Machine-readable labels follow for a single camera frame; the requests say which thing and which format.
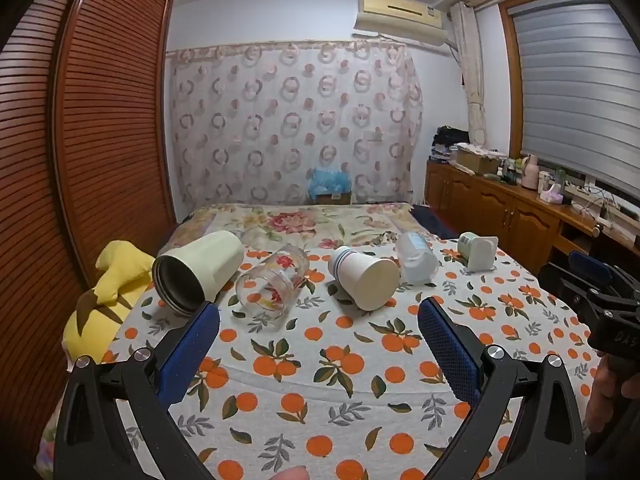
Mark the cream cup with metal inside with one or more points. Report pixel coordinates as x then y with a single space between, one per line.
205 265

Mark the tied window curtain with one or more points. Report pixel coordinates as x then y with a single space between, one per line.
472 70

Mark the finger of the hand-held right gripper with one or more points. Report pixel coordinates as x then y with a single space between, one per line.
562 285
592 264

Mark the floral glass cup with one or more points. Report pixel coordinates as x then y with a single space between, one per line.
270 282

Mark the person's left hand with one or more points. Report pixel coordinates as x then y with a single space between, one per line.
294 473

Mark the pale green and white cup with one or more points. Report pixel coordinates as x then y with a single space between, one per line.
477 252

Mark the yellow plush toy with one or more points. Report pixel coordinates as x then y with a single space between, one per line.
117 280

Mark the dark blue blanket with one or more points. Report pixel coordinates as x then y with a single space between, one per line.
435 222

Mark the pink tissue box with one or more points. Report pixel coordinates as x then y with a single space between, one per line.
552 195

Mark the brown slatted wardrobe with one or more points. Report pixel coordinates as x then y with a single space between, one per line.
90 160

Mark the wooden cabinet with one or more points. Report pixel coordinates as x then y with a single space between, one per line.
505 215

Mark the small cardboard box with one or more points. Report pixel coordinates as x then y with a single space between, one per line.
334 198

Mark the pink thermos jug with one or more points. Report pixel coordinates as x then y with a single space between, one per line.
530 172

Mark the grey window blind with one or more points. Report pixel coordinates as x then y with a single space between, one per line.
580 90

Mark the blue plastic bag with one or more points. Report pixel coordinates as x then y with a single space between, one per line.
330 181

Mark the clear plastic cup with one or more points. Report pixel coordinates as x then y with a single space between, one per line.
417 257

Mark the white striped paper cup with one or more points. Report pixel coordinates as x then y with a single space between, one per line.
367 277

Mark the person's right hand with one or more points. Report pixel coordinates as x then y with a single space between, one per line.
604 395

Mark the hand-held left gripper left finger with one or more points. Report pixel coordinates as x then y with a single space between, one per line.
187 350

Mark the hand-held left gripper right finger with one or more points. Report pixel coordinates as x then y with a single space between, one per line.
447 355

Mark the orange fruit print cloth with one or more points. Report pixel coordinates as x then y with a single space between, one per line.
320 360

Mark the stack of dark clothes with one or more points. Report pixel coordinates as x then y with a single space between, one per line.
450 142

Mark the cream air conditioner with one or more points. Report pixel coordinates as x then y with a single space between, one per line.
400 15

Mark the floral bed sheet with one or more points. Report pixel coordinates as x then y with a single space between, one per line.
320 222

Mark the large cardboard box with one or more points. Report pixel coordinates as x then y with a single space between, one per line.
477 161

